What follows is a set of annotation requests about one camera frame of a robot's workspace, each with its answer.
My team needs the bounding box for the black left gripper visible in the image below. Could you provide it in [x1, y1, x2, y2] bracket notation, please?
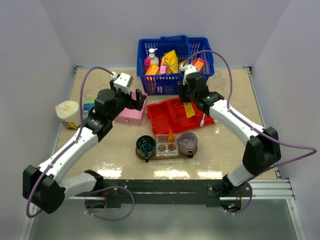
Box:
[108, 80, 146, 121]

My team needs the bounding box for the dark green mug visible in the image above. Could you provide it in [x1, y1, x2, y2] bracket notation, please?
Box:
[136, 135, 156, 163]

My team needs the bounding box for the clear acrylic toothbrush holder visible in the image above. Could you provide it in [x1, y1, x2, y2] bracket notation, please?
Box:
[155, 133, 179, 157]

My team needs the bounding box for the translucent purple mug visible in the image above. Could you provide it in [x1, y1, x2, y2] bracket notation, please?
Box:
[177, 131, 198, 159]

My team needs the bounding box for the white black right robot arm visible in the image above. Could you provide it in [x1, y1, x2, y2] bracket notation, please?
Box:
[178, 71, 281, 197]

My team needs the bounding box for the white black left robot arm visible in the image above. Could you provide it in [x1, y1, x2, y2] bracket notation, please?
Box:
[22, 73, 146, 214]

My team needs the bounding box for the light blue toothbrush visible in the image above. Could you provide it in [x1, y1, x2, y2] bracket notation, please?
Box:
[199, 113, 206, 127]

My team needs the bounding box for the brown wooden oval tray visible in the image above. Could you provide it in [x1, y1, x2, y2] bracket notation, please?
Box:
[135, 147, 198, 163]

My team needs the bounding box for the pink drawer box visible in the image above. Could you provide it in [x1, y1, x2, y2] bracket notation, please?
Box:
[115, 98, 147, 126]

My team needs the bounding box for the orange box in basket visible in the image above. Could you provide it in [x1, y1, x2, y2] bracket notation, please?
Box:
[192, 57, 205, 71]

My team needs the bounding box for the yellow green packet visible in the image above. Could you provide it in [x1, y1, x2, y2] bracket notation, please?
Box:
[178, 60, 188, 72]

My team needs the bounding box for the red three-compartment bin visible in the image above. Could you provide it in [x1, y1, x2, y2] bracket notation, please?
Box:
[146, 97, 215, 135]

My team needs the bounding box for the orange carton left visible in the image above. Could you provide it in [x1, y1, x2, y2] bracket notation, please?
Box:
[145, 64, 159, 76]

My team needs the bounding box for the pink small box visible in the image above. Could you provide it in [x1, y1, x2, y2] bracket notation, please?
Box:
[158, 64, 167, 75]

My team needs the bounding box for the yellow snack bag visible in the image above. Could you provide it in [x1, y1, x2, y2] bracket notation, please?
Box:
[163, 49, 179, 74]

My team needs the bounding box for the white pump lotion bottle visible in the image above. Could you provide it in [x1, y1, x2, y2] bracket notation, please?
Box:
[148, 48, 160, 67]

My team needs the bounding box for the blue plastic shopping basket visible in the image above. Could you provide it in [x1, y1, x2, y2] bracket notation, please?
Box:
[136, 35, 215, 95]

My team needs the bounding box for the green blue carton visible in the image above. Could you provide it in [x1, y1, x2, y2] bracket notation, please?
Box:
[82, 99, 95, 120]

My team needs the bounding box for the cream tissue roll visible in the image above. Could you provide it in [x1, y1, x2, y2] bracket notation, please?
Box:
[55, 100, 81, 129]

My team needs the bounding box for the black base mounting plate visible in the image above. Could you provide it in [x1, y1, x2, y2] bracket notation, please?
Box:
[74, 178, 252, 209]

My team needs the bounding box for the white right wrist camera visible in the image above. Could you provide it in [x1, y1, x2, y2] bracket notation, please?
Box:
[179, 64, 198, 85]

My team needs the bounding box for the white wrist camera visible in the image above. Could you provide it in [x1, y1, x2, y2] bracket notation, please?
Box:
[179, 64, 198, 85]
[111, 71, 133, 95]

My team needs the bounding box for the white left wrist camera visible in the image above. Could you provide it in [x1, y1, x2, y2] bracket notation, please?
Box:
[111, 71, 133, 95]

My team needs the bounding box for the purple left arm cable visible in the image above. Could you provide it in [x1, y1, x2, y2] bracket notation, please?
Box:
[25, 66, 136, 220]

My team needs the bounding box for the aluminium frame rail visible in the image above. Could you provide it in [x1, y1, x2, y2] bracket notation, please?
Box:
[246, 177, 296, 200]

